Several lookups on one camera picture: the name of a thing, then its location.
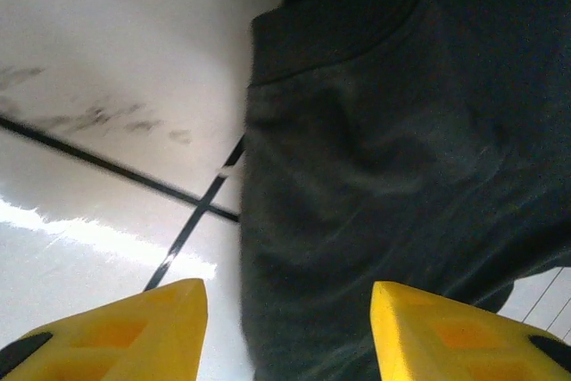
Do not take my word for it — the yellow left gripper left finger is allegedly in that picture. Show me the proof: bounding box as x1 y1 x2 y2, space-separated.
0 277 210 381

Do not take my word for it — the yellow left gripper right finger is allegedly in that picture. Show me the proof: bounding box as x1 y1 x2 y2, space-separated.
368 280 571 381

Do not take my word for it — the black t-shirt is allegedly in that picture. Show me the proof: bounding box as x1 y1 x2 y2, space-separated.
238 0 571 381

